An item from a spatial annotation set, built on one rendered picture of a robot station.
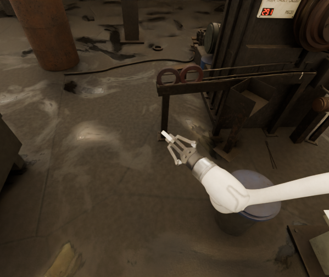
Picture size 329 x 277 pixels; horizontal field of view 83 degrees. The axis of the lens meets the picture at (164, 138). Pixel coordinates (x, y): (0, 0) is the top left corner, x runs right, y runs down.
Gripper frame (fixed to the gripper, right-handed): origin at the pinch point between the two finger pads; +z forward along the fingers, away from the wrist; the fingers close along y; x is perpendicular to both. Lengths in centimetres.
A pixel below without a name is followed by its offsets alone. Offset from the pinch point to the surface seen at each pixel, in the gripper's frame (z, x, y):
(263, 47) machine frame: 28, -60, 97
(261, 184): -34, -59, 13
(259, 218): -45, -50, -2
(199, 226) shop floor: -20, -74, -38
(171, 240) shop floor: -16, -61, -55
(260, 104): 3, -69, 60
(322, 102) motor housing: -19, -114, 103
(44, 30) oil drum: 255, -3, -6
